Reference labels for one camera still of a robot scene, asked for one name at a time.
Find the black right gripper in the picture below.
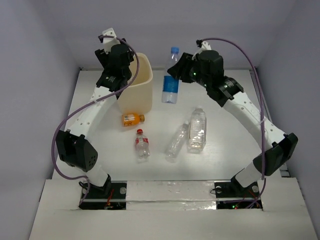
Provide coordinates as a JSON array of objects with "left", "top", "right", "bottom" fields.
[{"left": 167, "top": 52, "right": 211, "bottom": 89}]

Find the tall blue cap bottle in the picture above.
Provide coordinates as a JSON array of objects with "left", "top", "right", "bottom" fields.
[{"left": 161, "top": 46, "right": 180, "bottom": 104}]

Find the large clear square bottle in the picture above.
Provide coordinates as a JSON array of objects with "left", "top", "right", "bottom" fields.
[{"left": 187, "top": 106, "right": 207, "bottom": 154}]

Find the slim clear white-cap bottle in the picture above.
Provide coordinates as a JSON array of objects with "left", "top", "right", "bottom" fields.
[{"left": 165, "top": 121, "right": 190, "bottom": 163}]

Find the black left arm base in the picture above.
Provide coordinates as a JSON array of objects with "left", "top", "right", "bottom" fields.
[{"left": 79, "top": 181, "right": 127, "bottom": 210}]

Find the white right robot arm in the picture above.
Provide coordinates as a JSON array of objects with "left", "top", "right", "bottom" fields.
[{"left": 167, "top": 50, "right": 298, "bottom": 196}]

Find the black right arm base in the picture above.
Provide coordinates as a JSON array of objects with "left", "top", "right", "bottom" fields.
[{"left": 210, "top": 177, "right": 263, "bottom": 210}]

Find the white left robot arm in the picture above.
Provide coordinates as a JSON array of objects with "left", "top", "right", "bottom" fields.
[{"left": 55, "top": 43, "right": 134, "bottom": 198}]

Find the cream plastic bin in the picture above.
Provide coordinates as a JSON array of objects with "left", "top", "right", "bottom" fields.
[{"left": 117, "top": 52, "right": 153, "bottom": 114}]

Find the orange juice bottle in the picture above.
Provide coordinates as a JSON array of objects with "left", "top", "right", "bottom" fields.
[{"left": 121, "top": 113, "right": 145, "bottom": 127}]

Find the red cap clear bottle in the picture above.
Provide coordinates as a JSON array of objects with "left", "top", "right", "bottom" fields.
[{"left": 135, "top": 129, "right": 150, "bottom": 159}]

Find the silver tape strip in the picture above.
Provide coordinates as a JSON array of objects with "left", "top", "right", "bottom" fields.
[{"left": 125, "top": 180, "right": 217, "bottom": 211}]

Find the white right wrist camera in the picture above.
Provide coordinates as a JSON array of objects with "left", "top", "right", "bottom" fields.
[{"left": 195, "top": 39, "right": 212, "bottom": 55}]

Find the aluminium side rail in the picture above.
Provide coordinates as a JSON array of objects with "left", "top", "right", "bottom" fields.
[{"left": 249, "top": 69, "right": 291, "bottom": 178}]

